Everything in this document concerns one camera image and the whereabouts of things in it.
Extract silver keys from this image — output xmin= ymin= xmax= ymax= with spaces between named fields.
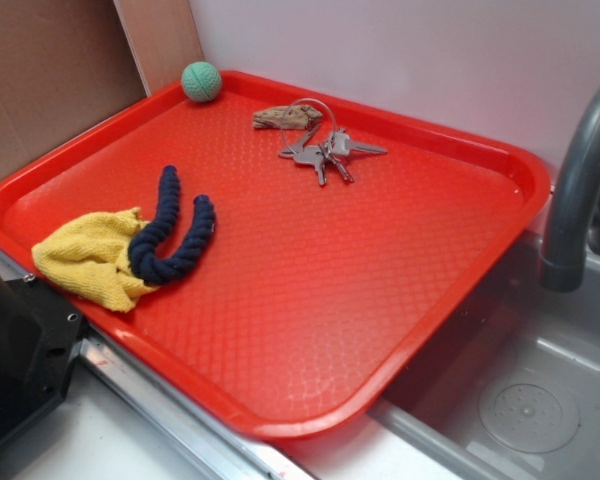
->
xmin=278 ymin=97 xmax=388 ymax=186

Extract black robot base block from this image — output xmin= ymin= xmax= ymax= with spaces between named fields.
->
xmin=0 ymin=277 xmax=85 ymax=449

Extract red plastic tray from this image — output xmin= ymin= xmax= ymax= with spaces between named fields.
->
xmin=0 ymin=72 xmax=550 ymax=440

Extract small driftwood piece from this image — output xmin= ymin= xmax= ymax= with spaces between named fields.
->
xmin=252 ymin=104 xmax=323 ymax=130

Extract green rubber ball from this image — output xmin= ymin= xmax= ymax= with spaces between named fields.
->
xmin=181 ymin=61 xmax=222 ymax=103

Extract yellow cloth rag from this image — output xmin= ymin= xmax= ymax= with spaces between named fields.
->
xmin=31 ymin=207 xmax=158 ymax=313

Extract grey plastic faucet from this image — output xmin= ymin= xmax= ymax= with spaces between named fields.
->
xmin=538 ymin=88 xmax=600 ymax=292

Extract grey plastic sink basin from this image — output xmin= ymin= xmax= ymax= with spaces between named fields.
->
xmin=371 ymin=234 xmax=600 ymax=479

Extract brown cardboard panel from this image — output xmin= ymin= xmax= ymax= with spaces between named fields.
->
xmin=0 ymin=1 xmax=203 ymax=181

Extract navy blue rope toy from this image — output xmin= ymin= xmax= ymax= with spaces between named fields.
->
xmin=127 ymin=165 xmax=216 ymax=286

